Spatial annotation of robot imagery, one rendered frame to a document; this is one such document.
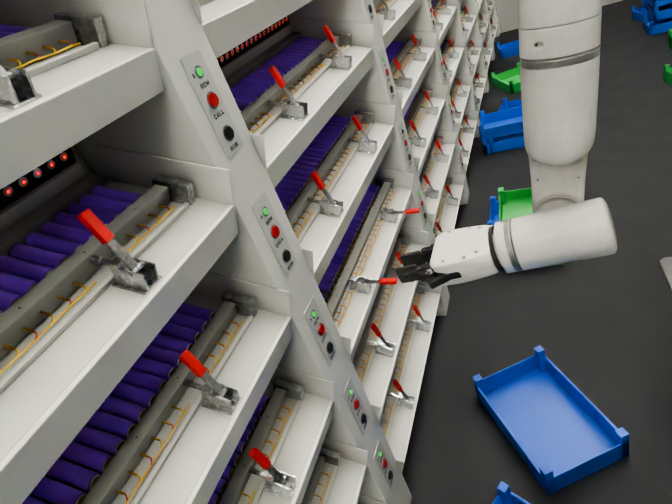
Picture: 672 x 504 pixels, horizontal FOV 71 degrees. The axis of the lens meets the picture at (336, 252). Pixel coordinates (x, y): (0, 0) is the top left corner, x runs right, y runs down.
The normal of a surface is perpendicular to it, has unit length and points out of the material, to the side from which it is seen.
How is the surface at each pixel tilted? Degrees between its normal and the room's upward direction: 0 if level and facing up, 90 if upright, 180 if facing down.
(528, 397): 0
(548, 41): 85
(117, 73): 111
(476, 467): 0
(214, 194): 90
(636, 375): 0
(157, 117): 90
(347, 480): 21
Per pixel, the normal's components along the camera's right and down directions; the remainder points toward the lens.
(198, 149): -0.30, 0.60
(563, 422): -0.32, -0.80
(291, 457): 0.02, -0.77
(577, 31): 0.06, 0.49
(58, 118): 0.95, 0.21
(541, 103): -0.69, 0.51
